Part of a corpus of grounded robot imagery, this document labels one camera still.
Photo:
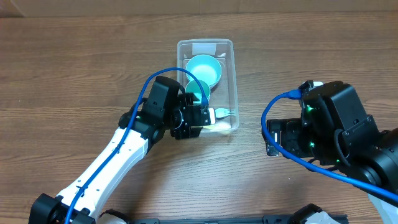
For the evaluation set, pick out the light blue plastic fork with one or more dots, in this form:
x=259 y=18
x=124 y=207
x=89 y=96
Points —
x=233 y=111

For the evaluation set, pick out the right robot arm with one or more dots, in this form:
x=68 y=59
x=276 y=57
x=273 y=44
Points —
x=334 y=136

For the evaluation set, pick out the light blue bowl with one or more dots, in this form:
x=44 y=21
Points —
x=211 y=80

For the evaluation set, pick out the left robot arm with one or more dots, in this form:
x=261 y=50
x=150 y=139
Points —
x=139 y=129

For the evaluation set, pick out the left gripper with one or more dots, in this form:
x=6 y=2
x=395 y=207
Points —
x=187 y=130

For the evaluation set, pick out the teal plastic fork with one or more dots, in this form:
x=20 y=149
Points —
x=220 y=113

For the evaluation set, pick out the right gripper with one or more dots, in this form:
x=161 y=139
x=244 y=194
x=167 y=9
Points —
x=286 y=130

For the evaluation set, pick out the clear plastic container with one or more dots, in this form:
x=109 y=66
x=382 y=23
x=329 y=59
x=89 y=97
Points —
x=224 y=94

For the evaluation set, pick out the white plastic spoon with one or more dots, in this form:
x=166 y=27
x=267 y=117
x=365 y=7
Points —
x=225 y=127

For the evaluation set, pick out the teal green cup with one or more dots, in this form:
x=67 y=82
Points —
x=192 y=87

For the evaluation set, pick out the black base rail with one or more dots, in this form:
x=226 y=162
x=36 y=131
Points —
x=310 y=213

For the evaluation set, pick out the teal bowl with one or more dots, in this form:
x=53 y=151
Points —
x=204 y=65

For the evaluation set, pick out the yellow plastic fork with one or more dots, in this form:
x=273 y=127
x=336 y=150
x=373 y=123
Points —
x=214 y=127

